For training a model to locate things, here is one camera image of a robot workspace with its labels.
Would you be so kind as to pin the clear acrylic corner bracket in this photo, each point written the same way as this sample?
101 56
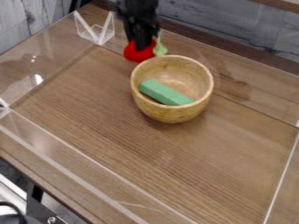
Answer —
97 34

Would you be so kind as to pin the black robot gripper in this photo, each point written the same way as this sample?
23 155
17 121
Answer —
139 12

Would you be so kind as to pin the red fruit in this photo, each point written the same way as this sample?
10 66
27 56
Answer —
155 50

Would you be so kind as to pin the clear acrylic tray wall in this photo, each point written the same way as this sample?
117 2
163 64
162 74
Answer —
122 168

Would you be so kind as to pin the green rectangular block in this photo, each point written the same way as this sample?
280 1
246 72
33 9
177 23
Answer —
163 94

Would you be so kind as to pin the black metal table frame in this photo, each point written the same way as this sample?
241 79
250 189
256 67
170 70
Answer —
45 208

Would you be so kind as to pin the wooden bowl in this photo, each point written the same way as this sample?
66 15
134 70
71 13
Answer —
183 74

